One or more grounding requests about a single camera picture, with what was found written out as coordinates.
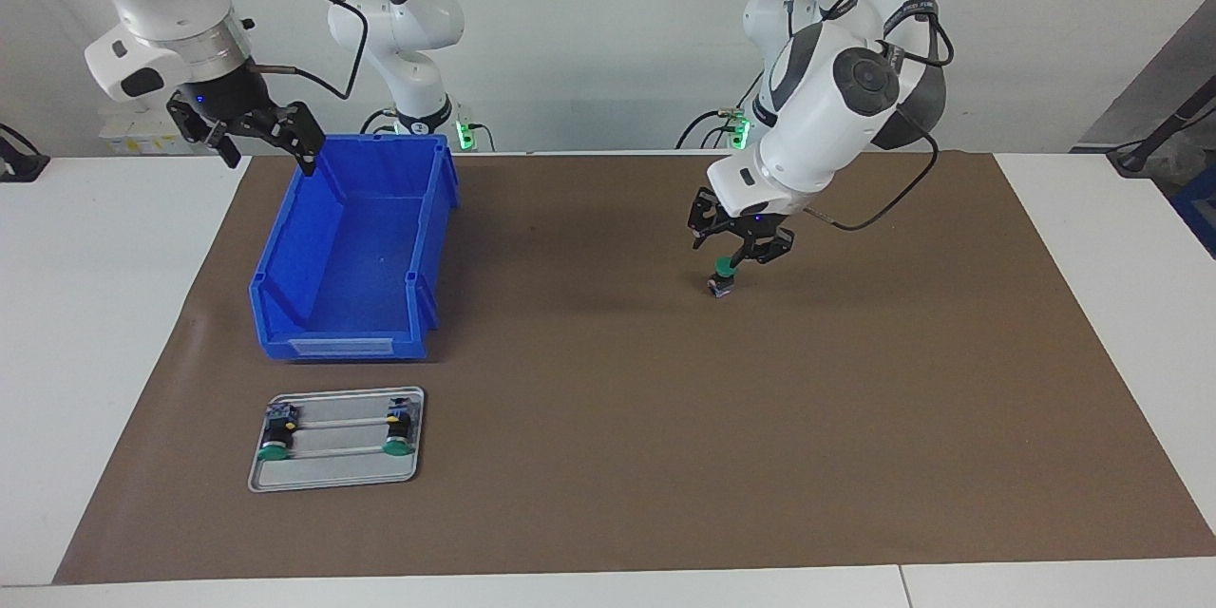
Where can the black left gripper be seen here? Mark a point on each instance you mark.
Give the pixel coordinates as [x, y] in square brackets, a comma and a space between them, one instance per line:
[757, 226]

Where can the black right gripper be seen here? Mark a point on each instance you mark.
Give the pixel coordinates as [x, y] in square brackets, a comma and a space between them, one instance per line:
[233, 95]

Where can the green push button switch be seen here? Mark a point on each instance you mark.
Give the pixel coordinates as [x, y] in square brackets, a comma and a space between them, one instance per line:
[399, 432]
[722, 277]

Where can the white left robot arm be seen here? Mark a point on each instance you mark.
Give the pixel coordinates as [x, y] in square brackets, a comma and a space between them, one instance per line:
[817, 114]

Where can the green button with clear block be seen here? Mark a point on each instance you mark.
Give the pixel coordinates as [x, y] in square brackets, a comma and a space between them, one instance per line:
[277, 437]

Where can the blue plastic storage bin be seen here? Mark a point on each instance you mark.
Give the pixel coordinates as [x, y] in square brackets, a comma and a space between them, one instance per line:
[351, 256]

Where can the brown table mat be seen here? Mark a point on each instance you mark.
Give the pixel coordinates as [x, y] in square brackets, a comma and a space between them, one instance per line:
[617, 446]

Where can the silver metal tray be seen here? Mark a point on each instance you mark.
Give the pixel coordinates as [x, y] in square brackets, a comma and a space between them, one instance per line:
[332, 475]

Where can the black stand pole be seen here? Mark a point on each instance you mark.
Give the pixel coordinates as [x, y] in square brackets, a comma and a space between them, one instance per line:
[1130, 157]

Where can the blue crate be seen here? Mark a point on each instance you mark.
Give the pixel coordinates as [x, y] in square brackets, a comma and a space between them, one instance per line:
[1199, 209]

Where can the black clamp mount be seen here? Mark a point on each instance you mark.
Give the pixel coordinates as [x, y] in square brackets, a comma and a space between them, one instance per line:
[19, 166]

